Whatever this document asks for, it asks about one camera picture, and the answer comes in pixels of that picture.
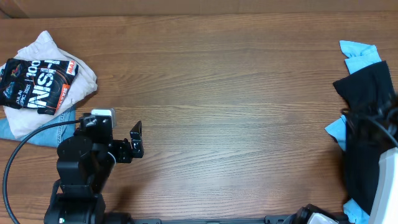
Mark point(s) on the light blue t-shirt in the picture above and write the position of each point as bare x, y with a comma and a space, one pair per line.
358, 56

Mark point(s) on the black printed folded t-shirt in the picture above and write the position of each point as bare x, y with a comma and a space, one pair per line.
40, 85

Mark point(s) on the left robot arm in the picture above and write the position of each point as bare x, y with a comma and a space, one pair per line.
85, 161

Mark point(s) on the beige folded garment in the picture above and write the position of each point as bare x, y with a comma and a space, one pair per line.
24, 121

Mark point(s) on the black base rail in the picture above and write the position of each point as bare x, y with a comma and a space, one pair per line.
269, 219

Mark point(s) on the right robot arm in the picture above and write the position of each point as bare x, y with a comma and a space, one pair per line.
384, 209

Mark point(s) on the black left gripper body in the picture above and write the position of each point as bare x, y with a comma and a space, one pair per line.
120, 152

